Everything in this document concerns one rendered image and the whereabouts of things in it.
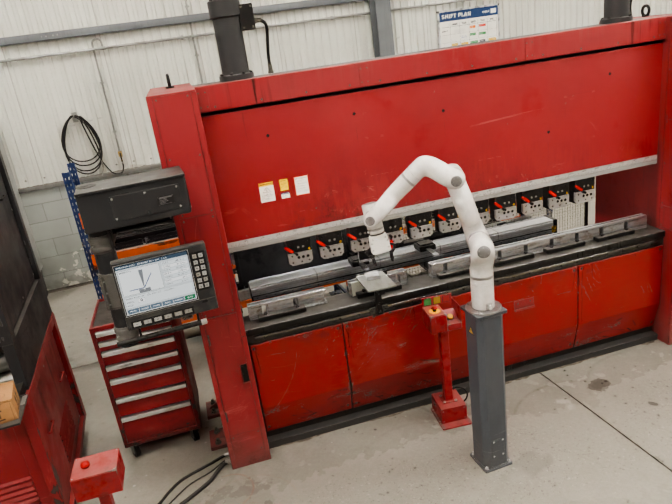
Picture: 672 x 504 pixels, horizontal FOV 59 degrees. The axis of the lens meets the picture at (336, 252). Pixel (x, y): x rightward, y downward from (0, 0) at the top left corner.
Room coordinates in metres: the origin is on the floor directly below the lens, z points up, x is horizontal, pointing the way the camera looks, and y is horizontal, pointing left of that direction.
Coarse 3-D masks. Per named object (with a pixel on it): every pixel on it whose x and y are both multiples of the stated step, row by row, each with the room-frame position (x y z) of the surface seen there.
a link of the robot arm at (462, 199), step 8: (464, 184) 2.89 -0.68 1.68; (456, 192) 2.87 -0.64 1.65; (464, 192) 2.86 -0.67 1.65; (456, 200) 2.85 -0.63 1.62; (464, 200) 2.83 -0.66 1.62; (472, 200) 2.84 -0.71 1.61; (456, 208) 2.85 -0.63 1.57; (464, 208) 2.82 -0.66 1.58; (472, 208) 2.82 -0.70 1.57; (464, 216) 2.82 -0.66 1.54; (472, 216) 2.82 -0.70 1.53; (464, 224) 2.85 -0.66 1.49; (472, 224) 2.84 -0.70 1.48; (480, 224) 2.88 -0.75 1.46; (464, 232) 2.91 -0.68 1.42; (472, 232) 2.89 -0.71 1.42
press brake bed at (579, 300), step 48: (528, 288) 3.65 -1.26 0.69; (576, 288) 3.73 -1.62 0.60; (624, 288) 3.82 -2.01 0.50; (288, 336) 3.30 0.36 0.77; (336, 336) 3.36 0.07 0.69; (384, 336) 3.43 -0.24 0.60; (432, 336) 3.50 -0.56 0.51; (528, 336) 3.65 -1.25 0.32; (576, 336) 3.77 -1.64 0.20; (624, 336) 3.91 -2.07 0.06; (288, 384) 3.28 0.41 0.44; (336, 384) 3.35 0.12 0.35; (384, 384) 3.43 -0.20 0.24; (432, 384) 3.54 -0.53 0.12; (288, 432) 3.32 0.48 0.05
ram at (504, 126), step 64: (576, 64) 3.86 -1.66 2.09; (640, 64) 3.96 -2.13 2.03; (256, 128) 3.41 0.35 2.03; (320, 128) 3.49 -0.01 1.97; (384, 128) 3.57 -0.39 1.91; (448, 128) 3.66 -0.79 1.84; (512, 128) 3.76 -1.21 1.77; (576, 128) 3.86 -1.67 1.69; (640, 128) 3.96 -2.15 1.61; (256, 192) 3.39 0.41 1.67; (320, 192) 3.48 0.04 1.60; (448, 192) 3.65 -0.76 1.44; (512, 192) 3.75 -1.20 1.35
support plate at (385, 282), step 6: (360, 276) 3.53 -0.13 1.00; (384, 276) 3.47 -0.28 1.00; (360, 282) 3.43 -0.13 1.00; (366, 282) 3.42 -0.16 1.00; (372, 282) 3.41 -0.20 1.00; (378, 282) 3.39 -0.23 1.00; (384, 282) 3.38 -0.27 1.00; (390, 282) 3.37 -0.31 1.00; (366, 288) 3.33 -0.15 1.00; (372, 288) 3.31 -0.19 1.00; (378, 288) 3.30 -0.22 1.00; (384, 288) 3.30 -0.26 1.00
